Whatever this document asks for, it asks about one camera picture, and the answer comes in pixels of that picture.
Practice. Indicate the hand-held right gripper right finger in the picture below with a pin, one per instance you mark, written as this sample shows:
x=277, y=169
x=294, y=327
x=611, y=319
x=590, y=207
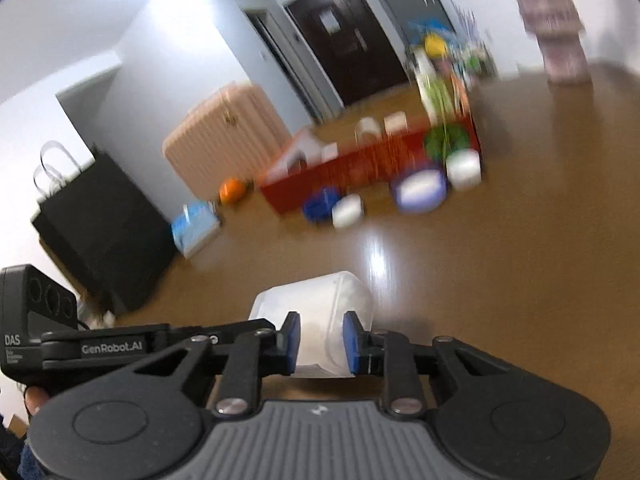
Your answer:
x=350, y=342

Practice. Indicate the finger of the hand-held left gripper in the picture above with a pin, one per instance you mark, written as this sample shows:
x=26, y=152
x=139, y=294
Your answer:
x=225, y=329

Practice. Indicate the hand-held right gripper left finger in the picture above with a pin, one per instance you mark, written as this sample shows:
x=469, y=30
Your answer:
x=292, y=342

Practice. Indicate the white plastic case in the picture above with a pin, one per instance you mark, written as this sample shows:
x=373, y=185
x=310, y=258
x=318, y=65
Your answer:
x=320, y=305

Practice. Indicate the red cardboard box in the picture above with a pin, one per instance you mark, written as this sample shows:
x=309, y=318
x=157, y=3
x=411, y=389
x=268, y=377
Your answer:
x=360, y=170

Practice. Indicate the white tape roll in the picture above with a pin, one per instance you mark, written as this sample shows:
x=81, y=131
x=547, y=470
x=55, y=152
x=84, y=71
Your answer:
x=369, y=130

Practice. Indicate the small beige case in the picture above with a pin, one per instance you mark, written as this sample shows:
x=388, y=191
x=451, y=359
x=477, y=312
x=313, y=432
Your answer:
x=396, y=122

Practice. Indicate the green spray bottle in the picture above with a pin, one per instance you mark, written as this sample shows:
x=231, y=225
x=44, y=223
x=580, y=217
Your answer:
x=441, y=100

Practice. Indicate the person's left hand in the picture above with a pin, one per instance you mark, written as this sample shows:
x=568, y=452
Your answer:
x=36, y=401

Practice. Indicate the blue tissue pack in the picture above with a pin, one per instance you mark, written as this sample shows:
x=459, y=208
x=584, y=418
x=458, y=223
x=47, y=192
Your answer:
x=195, y=230

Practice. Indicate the black paper bag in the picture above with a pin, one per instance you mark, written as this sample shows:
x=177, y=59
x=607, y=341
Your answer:
x=105, y=230

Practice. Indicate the white bottle cap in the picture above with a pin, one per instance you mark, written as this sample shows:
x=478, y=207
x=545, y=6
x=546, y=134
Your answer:
x=347, y=211

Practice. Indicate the orange fruit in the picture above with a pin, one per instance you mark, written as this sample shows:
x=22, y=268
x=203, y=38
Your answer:
x=232, y=191

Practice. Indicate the person's dark blue clothing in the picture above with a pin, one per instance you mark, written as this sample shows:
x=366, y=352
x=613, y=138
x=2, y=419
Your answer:
x=31, y=465

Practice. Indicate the blue and white bowl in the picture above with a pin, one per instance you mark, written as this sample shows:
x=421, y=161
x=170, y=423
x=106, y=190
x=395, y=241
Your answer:
x=397, y=195

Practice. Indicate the pink ribbed suitcase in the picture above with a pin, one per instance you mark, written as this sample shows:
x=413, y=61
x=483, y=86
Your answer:
x=225, y=135

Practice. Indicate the white round container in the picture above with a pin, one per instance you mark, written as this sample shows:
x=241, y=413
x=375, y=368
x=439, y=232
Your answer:
x=464, y=169

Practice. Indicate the dark brown door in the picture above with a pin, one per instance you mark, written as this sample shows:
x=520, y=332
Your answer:
x=345, y=35

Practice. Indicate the yellow bag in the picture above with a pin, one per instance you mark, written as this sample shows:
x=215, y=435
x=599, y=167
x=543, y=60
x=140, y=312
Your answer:
x=435, y=46

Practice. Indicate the blue bag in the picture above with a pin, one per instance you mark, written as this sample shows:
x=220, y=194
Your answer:
x=427, y=27

